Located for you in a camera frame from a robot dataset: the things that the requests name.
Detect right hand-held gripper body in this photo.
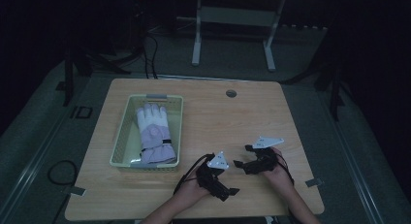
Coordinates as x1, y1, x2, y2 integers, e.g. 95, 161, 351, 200
242, 136, 286, 176

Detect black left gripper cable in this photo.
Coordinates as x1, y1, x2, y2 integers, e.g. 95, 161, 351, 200
173, 153, 211, 197

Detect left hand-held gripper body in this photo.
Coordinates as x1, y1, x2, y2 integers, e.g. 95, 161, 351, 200
195, 150, 235, 203

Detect black hanging cables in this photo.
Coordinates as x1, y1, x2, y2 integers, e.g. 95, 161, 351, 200
141, 32, 160, 80

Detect white metal desk frame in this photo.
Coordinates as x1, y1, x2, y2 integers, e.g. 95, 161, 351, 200
176, 0, 287, 73

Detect dark metal stand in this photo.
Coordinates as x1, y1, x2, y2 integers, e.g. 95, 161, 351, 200
280, 21, 355, 122

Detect person's left hand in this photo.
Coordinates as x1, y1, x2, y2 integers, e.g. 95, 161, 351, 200
174, 176, 211, 204

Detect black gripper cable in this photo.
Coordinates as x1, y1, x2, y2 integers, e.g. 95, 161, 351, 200
173, 153, 211, 197
274, 151, 296, 187

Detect gray tape piece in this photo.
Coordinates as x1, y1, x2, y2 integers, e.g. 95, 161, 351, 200
304, 177, 325, 188
62, 185, 87, 198

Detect black tripod stand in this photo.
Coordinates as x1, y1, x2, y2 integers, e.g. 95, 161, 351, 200
54, 0, 147, 108

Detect lilac and white glove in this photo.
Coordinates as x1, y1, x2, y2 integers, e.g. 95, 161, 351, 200
135, 103, 177, 165

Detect person's right hand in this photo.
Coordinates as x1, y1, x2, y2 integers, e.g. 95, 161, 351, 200
260, 146, 295, 191

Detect pale green plastic basket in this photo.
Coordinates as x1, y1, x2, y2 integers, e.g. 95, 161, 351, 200
109, 93, 185, 173

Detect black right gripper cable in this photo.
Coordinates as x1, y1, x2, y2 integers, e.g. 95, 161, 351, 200
274, 151, 296, 187

